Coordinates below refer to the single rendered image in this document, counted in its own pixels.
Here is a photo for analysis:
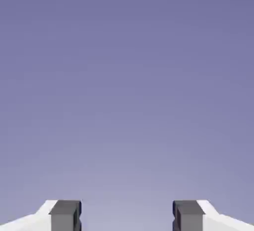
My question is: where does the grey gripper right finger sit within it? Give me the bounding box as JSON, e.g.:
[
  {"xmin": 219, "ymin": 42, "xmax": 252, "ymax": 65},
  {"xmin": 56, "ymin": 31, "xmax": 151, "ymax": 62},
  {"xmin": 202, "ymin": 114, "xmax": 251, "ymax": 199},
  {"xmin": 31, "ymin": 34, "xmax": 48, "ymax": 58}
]
[{"xmin": 172, "ymin": 199, "xmax": 254, "ymax": 231}]

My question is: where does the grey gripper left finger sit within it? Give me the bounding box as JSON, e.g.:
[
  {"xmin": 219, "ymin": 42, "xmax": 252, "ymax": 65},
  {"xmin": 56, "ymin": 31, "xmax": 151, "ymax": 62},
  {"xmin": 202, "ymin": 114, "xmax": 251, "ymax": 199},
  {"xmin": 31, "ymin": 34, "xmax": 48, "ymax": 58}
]
[{"xmin": 0, "ymin": 199, "xmax": 82, "ymax": 231}]

